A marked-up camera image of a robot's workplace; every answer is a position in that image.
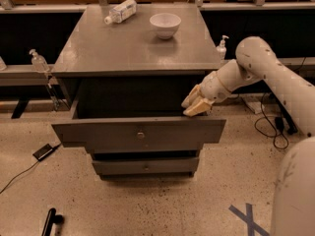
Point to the grey drawer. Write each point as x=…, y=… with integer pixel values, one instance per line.
x=138, y=134
x=150, y=166

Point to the clear container far left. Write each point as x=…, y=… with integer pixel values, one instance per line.
x=3, y=66

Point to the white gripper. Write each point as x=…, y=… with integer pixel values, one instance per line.
x=212, y=88

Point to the black power adapter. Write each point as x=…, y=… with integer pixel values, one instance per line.
x=43, y=152

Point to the lying clear water bottle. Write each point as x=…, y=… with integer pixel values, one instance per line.
x=121, y=12

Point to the white pump sanitizer bottle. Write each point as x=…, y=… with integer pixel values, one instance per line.
x=221, y=49

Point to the grey top drawer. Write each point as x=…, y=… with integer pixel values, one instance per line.
x=138, y=134

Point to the grey drawer cabinet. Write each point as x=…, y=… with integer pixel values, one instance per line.
x=125, y=70

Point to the black handle object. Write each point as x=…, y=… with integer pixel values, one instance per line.
x=51, y=219

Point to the clear pump bottle left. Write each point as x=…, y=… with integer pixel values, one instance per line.
x=39, y=63

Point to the grey bottom drawer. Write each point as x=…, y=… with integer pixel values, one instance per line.
x=150, y=166

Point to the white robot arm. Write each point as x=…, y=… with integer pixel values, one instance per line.
x=294, y=199

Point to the white ceramic bowl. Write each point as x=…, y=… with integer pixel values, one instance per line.
x=165, y=25

